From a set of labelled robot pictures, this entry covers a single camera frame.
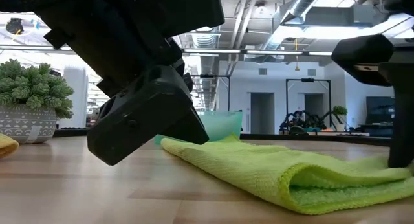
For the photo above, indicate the black background robot arm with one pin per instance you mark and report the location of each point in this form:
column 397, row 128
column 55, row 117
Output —
column 304, row 120

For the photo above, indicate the lime green microfiber towel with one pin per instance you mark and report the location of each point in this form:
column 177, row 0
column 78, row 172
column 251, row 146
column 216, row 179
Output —
column 258, row 165

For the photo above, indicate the corrugated silver ventilation duct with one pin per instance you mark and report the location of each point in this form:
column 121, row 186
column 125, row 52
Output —
column 205, row 41

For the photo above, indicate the black computer monitor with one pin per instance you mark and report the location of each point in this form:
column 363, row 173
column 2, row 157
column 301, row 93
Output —
column 378, row 109

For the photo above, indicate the black overhead camera unit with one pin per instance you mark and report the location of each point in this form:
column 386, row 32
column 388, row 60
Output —
column 14, row 26

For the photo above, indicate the black aluminium table frame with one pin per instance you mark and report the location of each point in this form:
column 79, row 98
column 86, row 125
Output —
column 69, row 133

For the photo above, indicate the yellow microfiber towel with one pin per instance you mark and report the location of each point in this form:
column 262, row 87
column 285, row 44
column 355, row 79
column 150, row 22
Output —
column 6, row 146

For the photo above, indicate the artificial succulent in patterned pot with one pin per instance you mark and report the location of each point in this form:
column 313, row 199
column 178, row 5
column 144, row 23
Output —
column 29, row 88

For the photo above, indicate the small background potted plant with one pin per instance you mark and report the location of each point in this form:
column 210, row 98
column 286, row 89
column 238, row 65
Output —
column 339, row 110

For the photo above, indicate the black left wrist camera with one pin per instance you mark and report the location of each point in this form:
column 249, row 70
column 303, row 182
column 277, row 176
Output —
column 187, row 10

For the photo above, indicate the green translucent plastic bin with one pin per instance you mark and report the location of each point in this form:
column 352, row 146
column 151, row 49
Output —
column 223, row 123

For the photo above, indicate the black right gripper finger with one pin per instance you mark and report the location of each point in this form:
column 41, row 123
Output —
column 401, row 130

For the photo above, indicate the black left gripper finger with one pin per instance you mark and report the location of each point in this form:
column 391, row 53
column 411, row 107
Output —
column 142, row 114
column 189, row 81

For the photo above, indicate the yellow hanging pendant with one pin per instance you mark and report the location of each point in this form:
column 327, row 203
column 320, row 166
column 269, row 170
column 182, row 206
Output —
column 296, row 68

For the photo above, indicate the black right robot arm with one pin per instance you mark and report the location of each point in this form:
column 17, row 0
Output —
column 401, row 0

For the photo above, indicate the smooth silver ventilation duct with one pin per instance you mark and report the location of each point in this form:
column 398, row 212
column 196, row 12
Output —
column 304, row 2

